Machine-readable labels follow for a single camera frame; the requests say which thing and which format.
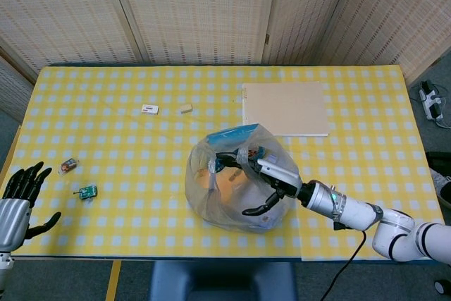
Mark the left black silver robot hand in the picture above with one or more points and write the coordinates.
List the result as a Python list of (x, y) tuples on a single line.
[(14, 216)]

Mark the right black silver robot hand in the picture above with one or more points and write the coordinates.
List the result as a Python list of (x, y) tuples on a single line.
[(282, 177)]

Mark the transparent plastic bag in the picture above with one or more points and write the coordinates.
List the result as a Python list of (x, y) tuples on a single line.
[(225, 209)]

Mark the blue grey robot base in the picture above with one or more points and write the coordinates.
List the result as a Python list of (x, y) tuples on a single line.
[(222, 281)]

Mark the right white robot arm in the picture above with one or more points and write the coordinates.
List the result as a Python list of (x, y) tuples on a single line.
[(366, 211)]

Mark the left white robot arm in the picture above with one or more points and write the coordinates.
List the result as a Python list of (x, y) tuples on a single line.
[(5, 269)]

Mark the white and blue package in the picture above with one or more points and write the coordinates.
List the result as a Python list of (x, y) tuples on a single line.
[(271, 218)]

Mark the orange snack package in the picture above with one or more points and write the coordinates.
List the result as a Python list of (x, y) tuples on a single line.
[(225, 184)]

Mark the beige board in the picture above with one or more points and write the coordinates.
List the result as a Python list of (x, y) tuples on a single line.
[(285, 110)]

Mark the blue box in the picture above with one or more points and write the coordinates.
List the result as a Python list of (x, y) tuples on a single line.
[(229, 136)]

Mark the small orange wrapped packet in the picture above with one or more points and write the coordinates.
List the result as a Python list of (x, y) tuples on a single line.
[(67, 166)]

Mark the yellow floor tape strip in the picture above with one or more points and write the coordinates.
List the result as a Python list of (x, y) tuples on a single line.
[(113, 280)]

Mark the small beige eraser block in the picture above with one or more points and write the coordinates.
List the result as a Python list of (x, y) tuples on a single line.
[(186, 108)]

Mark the yellow white checkered tablecloth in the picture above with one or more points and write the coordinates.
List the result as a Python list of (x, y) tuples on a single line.
[(141, 153)]

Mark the small white box red print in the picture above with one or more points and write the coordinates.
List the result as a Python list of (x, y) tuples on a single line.
[(150, 109)]

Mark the grey white shoe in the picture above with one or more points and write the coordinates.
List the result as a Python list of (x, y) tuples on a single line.
[(442, 184)]

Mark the white power strip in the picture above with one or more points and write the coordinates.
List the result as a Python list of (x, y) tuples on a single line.
[(430, 100)]

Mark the bamboo folding screen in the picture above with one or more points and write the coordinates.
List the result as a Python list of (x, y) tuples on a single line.
[(197, 12)]

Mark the black caster wheel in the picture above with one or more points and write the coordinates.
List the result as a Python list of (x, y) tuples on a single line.
[(443, 287)]

